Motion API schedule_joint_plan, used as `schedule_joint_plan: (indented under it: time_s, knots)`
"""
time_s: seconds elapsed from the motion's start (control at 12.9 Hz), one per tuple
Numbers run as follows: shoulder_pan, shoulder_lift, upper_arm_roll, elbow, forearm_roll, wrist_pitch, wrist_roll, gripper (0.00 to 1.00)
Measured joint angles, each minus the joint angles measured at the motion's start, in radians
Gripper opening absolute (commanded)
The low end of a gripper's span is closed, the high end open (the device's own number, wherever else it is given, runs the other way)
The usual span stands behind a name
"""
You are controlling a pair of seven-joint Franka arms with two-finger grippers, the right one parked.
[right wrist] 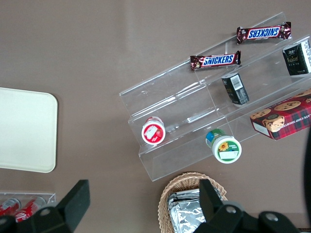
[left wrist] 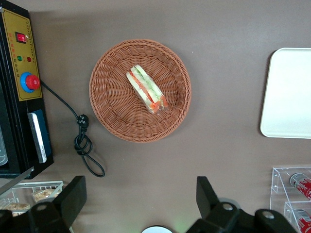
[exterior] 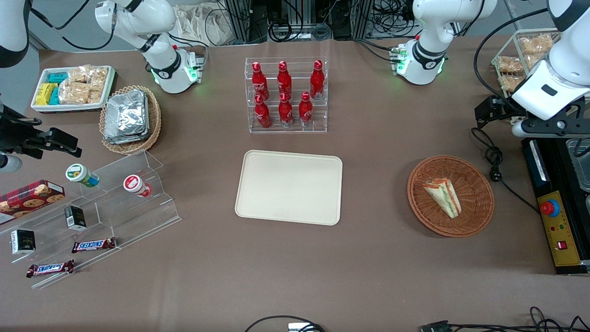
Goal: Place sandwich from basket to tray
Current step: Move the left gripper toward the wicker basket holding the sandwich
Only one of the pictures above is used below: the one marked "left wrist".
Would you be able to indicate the grey metal bar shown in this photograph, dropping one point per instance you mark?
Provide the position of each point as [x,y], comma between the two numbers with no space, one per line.
[17,180]

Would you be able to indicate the cream plastic tray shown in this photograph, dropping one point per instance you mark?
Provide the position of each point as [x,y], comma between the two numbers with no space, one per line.
[289,97]

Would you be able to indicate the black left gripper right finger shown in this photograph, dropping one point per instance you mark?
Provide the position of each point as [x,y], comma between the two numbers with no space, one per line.
[209,204]

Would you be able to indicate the red cola can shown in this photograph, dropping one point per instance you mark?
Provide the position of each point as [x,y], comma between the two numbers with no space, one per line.
[303,185]
[305,222]

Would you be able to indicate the clear acrylic can rack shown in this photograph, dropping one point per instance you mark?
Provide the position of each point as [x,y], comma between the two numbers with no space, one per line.
[275,184]

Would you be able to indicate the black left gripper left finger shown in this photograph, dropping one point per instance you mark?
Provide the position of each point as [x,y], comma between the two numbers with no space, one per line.
[70,199]

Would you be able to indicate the clear bag of brown snacks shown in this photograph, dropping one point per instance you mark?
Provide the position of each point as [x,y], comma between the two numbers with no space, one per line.
[43,194]
[17,207]

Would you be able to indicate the triangle sandwich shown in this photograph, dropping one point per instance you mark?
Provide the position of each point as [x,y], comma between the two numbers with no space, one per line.
[143,85]

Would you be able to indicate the black machine with yellow panel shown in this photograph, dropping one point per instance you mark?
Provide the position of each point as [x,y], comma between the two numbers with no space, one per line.
[14,121]

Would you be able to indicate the round brown wicker basket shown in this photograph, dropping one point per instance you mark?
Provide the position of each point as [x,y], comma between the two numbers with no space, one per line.
[116,97]

